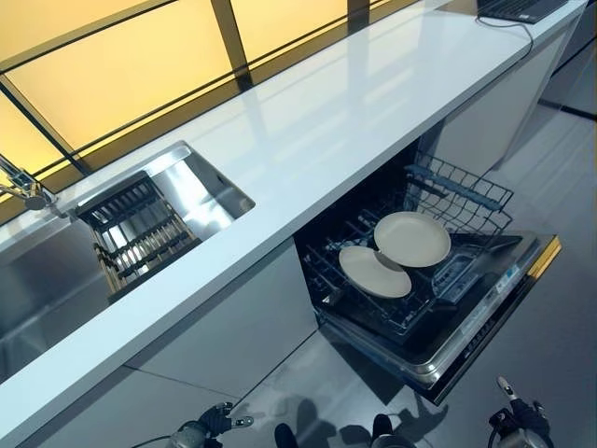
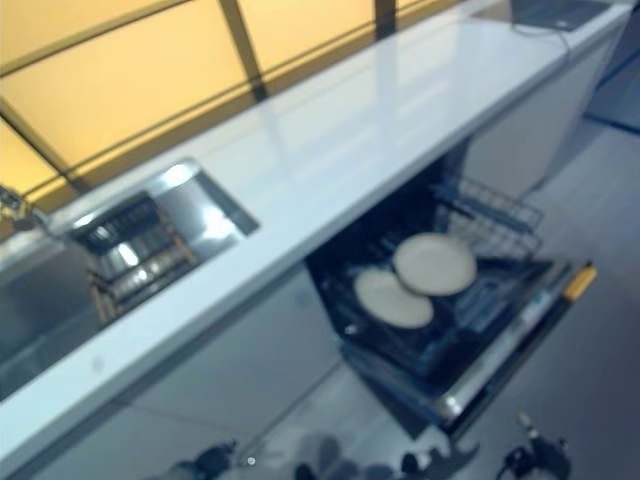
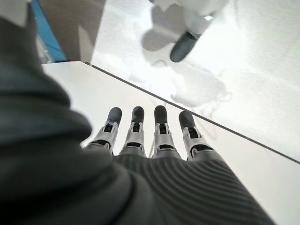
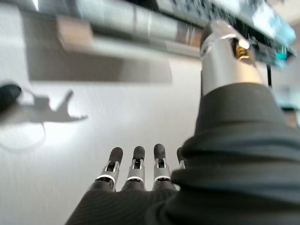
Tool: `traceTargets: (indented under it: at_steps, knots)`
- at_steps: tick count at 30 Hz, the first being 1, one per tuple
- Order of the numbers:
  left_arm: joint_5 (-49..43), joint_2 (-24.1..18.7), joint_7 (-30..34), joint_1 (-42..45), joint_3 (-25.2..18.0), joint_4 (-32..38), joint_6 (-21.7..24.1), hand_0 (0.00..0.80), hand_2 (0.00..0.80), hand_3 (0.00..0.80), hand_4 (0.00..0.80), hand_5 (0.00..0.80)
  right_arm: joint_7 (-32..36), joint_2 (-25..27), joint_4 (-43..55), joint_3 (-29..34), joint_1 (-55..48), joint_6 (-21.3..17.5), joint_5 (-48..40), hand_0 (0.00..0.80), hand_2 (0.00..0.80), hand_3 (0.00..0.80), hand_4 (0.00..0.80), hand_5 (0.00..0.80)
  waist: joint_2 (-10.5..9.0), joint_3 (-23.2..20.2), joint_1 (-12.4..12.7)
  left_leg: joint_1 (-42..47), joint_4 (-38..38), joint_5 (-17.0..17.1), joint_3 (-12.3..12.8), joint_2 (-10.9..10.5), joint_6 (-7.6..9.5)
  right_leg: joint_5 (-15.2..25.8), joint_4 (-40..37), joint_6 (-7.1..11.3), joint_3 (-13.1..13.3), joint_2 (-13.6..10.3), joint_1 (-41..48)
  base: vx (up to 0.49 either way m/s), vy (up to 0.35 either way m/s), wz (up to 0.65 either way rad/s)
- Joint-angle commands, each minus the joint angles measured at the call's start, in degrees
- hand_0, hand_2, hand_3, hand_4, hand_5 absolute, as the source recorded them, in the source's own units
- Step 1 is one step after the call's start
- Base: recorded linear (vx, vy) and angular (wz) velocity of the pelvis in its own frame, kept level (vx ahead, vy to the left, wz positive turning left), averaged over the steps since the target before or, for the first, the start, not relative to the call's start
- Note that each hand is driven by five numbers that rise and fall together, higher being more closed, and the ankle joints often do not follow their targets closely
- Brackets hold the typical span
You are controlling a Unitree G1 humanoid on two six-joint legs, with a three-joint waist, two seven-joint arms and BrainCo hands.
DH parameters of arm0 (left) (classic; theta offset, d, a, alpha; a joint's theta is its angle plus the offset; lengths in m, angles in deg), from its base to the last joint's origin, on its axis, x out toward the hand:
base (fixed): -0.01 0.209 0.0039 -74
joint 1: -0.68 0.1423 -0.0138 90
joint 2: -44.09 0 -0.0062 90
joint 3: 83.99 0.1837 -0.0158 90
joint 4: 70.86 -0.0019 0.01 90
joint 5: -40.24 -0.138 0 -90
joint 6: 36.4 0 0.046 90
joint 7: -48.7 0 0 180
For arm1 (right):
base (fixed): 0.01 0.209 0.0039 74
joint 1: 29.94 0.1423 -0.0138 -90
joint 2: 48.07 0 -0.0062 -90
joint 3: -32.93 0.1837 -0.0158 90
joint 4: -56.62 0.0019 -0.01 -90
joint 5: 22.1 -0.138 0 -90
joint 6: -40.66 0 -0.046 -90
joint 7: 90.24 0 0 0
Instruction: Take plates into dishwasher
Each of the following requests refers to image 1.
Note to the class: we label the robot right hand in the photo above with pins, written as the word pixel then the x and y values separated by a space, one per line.
pixel 531 415

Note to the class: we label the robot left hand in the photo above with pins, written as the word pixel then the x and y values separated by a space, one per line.
pixel 221 422

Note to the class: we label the cream round plate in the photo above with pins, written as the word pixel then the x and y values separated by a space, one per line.
pixel 415 238
pixel 373 275

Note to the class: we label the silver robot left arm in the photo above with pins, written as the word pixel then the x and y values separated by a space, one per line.
pixel 189 436

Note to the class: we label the black dishwasher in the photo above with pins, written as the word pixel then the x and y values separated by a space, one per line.
pixel 466 317

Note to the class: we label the grey robot left leg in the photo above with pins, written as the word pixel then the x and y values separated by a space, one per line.
pixel 285 436

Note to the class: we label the grey robot leg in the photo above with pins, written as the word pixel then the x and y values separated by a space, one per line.
pixel 384 431
pixel 285 436

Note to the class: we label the white cabinet door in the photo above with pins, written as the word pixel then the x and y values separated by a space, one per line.
pixel 242 317
pixel 116 410

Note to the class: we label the grey robot right leg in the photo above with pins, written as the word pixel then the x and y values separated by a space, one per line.
pixel 384 431

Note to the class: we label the black sink drying rack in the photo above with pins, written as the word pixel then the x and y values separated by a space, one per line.
pixel 140 233

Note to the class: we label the stainless steel sink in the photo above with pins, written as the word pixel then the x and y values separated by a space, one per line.
pixel 46 270

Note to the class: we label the chrome gooseneck faucet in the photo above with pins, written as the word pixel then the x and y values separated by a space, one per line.
pixel 25 186

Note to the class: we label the grey cabinet side panel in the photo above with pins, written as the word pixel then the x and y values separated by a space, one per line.
pixel 503 107

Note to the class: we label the dark laptop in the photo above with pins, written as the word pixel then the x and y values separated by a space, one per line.
pixel 517 7

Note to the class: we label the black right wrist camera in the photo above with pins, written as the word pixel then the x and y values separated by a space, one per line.
pixel 501 417

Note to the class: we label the yellow window with dark frame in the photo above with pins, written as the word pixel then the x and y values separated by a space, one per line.
pixel 116 84

